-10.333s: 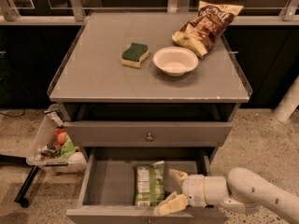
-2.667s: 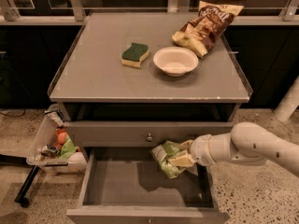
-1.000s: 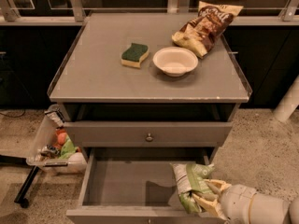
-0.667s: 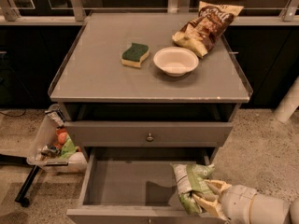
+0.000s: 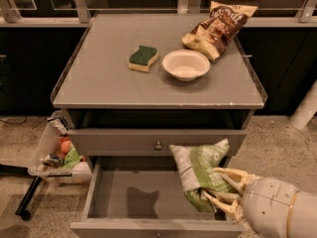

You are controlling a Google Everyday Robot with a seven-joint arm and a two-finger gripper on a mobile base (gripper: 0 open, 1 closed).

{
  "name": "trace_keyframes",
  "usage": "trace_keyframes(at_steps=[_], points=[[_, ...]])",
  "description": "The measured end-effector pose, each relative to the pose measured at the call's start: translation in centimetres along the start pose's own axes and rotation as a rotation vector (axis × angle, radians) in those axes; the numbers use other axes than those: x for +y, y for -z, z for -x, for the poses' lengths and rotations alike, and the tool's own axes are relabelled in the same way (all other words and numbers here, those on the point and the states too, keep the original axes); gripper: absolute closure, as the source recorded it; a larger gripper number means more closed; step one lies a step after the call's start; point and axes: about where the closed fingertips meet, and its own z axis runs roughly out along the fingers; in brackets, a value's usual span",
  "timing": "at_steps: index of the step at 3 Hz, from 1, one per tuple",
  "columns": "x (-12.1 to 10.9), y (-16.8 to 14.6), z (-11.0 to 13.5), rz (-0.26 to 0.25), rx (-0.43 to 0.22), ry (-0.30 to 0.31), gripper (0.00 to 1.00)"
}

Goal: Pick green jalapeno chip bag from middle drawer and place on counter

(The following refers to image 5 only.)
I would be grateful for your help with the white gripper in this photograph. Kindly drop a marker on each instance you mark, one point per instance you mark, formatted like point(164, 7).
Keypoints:
point(268, 204)

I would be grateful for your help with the green jalapeno chip bag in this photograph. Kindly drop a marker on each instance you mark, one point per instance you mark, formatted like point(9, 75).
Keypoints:
point(196, 167)

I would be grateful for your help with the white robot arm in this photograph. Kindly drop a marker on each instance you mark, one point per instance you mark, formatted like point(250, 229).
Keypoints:
point(286, 149)

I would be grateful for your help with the open grey middle drawer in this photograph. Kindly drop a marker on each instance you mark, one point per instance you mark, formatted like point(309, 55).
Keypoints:
point(131, 197)

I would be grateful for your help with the grey drawer cabinet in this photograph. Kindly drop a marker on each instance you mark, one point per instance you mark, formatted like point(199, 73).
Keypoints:
point(99, 91)

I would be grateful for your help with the brown and cream chip bag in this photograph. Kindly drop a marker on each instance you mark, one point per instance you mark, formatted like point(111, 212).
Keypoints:
point(212, 36)

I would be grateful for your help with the closed grey top drawer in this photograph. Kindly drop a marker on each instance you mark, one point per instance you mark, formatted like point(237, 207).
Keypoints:
point(149, 142)

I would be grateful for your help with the white paper bowl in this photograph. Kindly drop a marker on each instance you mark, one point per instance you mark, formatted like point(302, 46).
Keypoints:
point(186, 65)

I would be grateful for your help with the green and yellow sponge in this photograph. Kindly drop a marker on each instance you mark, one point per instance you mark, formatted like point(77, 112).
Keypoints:
point(143, 58)

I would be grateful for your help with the green cloth in bin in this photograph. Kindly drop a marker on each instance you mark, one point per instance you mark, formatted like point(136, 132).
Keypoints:
point(72, 158)

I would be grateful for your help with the orange round object in bin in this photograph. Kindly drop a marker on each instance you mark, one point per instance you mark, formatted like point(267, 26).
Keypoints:
point(65, 146)

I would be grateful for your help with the clear plastic storage bin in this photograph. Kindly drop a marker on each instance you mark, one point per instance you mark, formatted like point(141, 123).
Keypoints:
point(47, 161)

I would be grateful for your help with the black wheeled stand leg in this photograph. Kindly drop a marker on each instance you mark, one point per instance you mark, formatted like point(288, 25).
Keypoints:
point(22, 209)

